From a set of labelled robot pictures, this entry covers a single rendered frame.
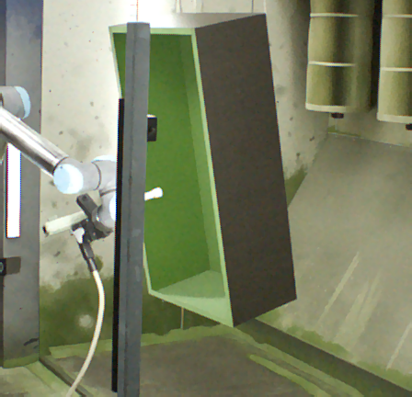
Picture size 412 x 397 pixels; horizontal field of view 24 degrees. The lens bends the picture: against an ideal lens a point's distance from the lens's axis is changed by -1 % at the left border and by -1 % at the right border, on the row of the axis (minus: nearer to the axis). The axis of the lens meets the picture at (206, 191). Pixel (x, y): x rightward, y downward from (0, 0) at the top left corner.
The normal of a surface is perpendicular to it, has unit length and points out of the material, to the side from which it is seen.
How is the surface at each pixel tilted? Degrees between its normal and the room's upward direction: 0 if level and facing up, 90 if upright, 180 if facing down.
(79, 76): 90
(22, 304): 90
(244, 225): 90
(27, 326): 90
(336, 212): 57
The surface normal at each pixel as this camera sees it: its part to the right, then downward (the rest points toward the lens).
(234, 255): 0.61, 0.15
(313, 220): -0.69, -0.50
